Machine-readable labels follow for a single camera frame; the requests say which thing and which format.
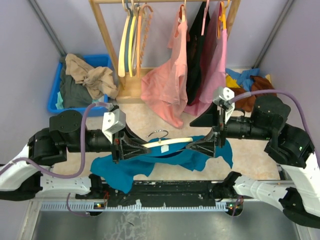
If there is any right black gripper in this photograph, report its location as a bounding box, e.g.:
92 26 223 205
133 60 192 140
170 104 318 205
185 101 274 157

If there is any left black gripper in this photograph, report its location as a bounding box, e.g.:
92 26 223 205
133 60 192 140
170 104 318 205
66 119 153 164

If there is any cream plastic hanger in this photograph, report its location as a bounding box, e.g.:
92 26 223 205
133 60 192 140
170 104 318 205
142 129 194 149

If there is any teal blue t shirt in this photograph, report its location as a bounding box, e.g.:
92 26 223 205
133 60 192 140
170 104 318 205
89 134 234 195

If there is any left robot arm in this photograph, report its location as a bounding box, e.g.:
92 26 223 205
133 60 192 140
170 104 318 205
0 109 151 202

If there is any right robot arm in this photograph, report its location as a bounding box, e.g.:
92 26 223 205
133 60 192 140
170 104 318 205
187 94 320 229

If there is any salmon pink t shirt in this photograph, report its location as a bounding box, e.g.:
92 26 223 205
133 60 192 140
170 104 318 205
141 14 188 129

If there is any beige t shirt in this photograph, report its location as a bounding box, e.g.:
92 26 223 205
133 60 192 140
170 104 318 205
65 53 119 100

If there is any brown t shirt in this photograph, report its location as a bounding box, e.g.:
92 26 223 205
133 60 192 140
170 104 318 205
230 76 274 112

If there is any dark grey t shirt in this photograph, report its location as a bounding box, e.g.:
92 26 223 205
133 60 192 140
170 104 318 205
59 58 93 109

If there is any black t shirt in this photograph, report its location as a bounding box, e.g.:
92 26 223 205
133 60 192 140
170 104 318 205
186 2 210 105

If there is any yellow hanger with shirt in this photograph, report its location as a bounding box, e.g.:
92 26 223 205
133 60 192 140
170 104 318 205
216 0 231 39

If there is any pink hanger with shirt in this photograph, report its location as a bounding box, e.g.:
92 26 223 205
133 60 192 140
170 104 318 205
201 0 210 36

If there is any beige hanger with shirt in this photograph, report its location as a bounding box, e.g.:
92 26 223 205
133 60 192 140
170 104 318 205
179 0 187 24

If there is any orange plastic hanger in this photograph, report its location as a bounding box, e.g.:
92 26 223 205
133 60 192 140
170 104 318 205
136 3 154 77

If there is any wooden clothes rack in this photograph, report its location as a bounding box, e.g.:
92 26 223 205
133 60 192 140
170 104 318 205
89 0 241 104

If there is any yellow cloth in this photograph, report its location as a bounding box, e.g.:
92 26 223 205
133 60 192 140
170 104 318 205
225 74 272 88

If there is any light blue cloth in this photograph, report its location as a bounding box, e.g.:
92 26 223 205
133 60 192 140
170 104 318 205
225 68 260 92

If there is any mint green cloth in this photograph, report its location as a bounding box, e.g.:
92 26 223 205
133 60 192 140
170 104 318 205
55 91 104 110

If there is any blue plastic bin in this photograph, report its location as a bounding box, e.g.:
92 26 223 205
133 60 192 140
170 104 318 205
47 54 112 119

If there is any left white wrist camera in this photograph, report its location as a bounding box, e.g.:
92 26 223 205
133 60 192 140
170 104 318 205
101 108 126 144

